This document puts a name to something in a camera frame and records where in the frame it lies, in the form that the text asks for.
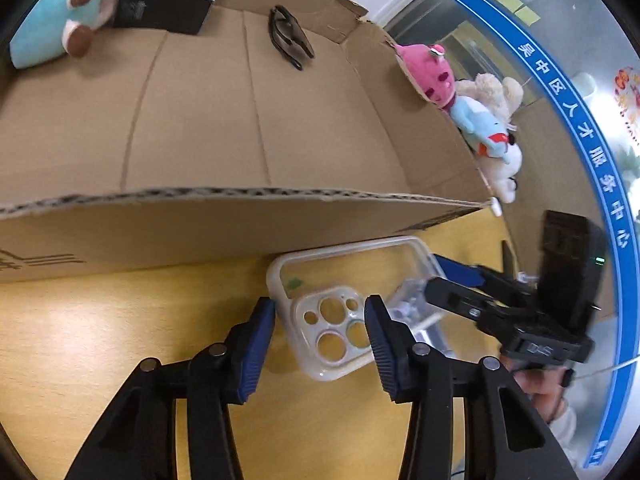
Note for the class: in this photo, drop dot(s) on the person's right forearm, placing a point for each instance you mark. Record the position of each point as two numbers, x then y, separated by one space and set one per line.
565 435

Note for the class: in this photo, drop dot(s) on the beige teddy bear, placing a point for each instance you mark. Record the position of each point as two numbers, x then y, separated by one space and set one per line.
492 92

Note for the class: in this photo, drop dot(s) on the teal plush toy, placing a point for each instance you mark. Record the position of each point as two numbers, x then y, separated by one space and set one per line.
40 25

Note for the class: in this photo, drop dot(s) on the black rectangular box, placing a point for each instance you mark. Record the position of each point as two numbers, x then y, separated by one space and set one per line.
165 7

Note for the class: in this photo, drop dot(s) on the red window decal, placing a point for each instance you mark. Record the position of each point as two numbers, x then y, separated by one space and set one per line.
627 100

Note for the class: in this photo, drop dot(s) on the pink plush bear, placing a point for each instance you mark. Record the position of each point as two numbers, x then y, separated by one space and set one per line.
425 72

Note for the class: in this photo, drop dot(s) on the person's right hand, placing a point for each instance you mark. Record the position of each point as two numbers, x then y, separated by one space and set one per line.
542 395

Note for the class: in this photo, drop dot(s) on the white earbuds case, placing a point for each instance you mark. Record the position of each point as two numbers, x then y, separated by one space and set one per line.
495 206

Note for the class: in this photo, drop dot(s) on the black folded glasses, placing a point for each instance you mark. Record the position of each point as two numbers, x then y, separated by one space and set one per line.
287 42

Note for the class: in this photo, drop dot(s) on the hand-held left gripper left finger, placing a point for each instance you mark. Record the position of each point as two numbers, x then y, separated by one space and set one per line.
255 345

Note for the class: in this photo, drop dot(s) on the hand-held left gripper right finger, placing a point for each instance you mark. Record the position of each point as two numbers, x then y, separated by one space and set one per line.
382 345

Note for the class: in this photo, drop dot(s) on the light blue plush toy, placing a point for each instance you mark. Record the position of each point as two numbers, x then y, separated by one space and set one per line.
475 120

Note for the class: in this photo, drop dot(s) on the clear phone case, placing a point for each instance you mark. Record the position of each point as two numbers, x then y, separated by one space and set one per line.
295 305

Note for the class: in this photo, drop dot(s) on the blue window banner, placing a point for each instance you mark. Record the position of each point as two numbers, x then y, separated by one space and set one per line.
565 110

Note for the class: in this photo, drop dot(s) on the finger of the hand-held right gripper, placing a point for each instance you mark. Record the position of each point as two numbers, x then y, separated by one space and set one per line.
455 297
460 270

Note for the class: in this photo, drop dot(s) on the wooden desktop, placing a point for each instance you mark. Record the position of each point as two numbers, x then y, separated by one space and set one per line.
125 320

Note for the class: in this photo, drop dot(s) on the white plush dog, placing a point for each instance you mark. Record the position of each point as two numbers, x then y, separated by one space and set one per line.
502 175

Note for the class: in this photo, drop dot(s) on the cardboard box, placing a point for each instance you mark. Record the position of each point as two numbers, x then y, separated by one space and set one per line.
200 110

